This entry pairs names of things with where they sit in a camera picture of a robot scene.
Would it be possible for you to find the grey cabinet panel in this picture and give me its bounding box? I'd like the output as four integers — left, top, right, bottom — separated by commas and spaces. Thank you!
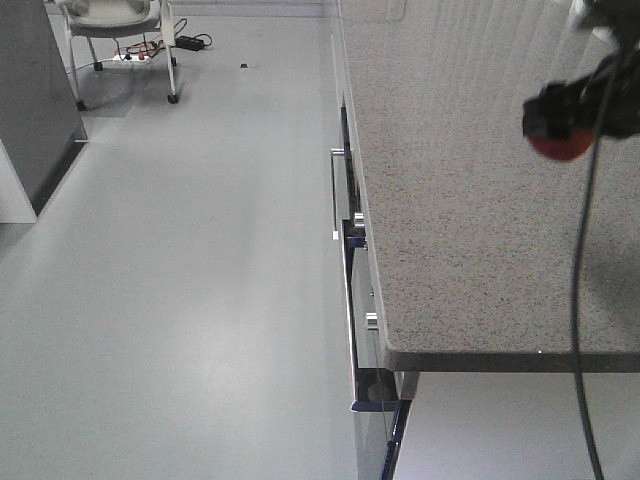
1, 1, 87, 216

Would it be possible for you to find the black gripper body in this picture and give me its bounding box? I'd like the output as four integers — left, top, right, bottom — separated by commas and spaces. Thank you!
522, 54, 639, 140

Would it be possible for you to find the black power adapter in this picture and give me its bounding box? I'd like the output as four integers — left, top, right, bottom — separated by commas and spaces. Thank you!
175, 35, 206, 51

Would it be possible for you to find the white power strip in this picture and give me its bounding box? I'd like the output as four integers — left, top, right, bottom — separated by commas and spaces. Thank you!
111, 54, 151, 66

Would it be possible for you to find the white frame chair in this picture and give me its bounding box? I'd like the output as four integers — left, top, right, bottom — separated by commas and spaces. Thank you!
55, 1, 179, 111

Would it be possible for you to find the red yellow apple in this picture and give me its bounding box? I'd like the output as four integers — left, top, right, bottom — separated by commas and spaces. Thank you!
526, 130, 595, 161

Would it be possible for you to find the chrome drawer handle bar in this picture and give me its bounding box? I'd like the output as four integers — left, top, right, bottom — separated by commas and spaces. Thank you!
330, 148, 345, 240

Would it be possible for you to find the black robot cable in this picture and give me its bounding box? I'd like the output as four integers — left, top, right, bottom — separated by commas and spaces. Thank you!
569, 59, 621, 480

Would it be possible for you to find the kitchen island cabinet front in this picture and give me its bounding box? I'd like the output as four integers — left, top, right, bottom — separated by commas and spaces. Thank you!
331, 30, 419, 479

